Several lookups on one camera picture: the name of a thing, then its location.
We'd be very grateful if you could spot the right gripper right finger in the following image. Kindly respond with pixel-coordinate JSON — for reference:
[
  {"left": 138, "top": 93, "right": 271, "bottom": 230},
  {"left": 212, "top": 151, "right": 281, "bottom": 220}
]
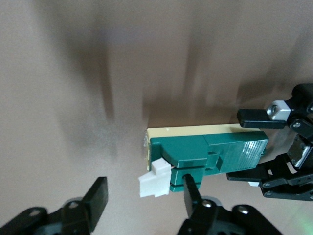
[{"left": 176, "top": 174, "right": 282, "bottom": 235}]

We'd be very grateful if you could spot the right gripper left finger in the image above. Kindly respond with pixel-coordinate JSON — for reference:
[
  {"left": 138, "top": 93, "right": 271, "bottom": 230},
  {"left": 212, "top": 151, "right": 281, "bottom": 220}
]
[{"left": 0, "top": 176, "right": 109, "bottom": 235}]

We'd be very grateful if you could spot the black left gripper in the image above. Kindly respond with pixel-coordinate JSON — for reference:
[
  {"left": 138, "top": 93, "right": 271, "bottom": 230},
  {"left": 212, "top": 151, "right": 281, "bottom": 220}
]
[{"left": 226, "top": 83, "right": 313, "bottom": 202}]

